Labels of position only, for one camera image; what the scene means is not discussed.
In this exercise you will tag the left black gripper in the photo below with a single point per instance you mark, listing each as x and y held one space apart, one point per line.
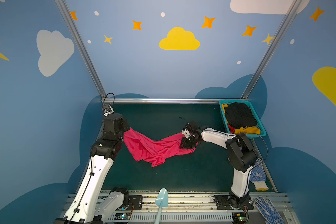
124 126

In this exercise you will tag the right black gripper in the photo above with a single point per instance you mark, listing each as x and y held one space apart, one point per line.
189 139

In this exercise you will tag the magenta pink t-shirt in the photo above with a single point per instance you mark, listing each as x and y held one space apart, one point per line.
154 152

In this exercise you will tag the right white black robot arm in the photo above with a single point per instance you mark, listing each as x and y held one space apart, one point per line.
241 155

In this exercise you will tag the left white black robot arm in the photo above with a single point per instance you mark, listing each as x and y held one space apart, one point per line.
84 208

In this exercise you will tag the red t-shirt in basket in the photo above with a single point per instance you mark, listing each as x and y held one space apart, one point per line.
231 129

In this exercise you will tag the black t-shirt in basket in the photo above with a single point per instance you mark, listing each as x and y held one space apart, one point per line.
239 115

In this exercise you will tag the yellow t-shirt in basket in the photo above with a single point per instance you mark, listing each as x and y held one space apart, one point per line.
247 130

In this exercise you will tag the light blue toy shovel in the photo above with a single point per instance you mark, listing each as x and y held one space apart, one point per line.
161 201

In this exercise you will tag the teal plastic basket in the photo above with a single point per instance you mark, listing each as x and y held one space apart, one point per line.
259 124

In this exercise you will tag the blue dotted glove on table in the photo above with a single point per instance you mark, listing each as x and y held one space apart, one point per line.
258 176

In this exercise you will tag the right green circuit board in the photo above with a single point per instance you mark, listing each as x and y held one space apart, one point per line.
239 218

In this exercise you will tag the green circuit board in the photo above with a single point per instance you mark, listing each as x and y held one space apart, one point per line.
122 217
239 218

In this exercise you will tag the left green circuit board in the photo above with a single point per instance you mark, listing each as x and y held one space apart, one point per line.
122 217

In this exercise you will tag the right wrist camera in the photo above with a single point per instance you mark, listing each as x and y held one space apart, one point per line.
186 130

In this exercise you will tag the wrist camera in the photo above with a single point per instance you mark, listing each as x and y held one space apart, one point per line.
107 109
186 130

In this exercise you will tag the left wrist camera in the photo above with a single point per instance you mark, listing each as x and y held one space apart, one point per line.
107 109

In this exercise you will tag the aluminium frame back bar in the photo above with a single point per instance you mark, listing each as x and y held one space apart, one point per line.
166 101

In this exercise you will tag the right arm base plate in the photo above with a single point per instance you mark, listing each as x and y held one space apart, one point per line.
222 202

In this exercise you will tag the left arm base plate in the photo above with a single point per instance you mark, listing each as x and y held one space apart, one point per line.
132 203

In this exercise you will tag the blue dotted glove on rail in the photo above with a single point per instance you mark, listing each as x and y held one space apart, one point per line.
268 211

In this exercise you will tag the aluminium frame left post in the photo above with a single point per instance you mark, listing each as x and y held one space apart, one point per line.
66 14

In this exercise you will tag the aluminium frame post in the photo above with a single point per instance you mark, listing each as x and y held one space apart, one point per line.
281 31
66 14

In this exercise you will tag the aluminium frame right post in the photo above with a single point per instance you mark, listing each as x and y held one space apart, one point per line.
281 31

